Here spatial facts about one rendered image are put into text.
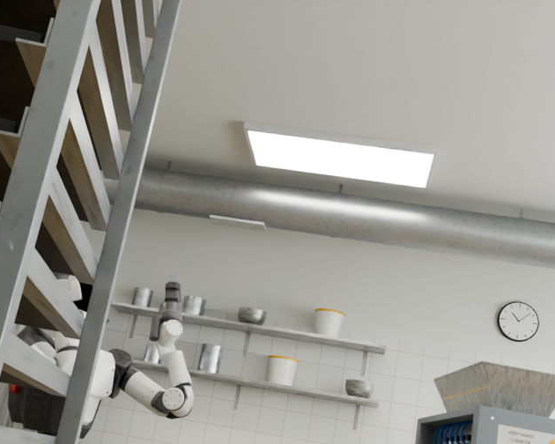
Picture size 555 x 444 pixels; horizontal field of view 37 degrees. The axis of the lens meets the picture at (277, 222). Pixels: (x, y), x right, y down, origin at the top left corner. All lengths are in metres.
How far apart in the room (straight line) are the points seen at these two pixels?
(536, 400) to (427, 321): 4.21
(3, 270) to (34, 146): 0.11
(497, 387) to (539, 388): 0.13
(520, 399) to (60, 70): 2.09
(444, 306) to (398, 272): 0.45
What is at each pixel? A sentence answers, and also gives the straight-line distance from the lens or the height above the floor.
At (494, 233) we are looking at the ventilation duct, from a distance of 5.98.
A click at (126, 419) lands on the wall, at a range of 6.92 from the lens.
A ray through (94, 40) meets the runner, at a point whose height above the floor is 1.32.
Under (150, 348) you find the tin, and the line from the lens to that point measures 6.72.
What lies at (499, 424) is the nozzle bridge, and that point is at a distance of 2.52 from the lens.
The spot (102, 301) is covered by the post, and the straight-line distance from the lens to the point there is 1.34.
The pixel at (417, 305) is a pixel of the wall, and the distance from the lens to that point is 6.87.
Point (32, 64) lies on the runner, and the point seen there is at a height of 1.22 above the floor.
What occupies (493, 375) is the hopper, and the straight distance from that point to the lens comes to 2.62.
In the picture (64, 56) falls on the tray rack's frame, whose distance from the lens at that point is 0.80.
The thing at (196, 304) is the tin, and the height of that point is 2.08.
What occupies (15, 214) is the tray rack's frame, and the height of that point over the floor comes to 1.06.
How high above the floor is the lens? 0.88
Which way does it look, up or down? 17 degrees up
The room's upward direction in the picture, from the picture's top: 10 degrees clockwise
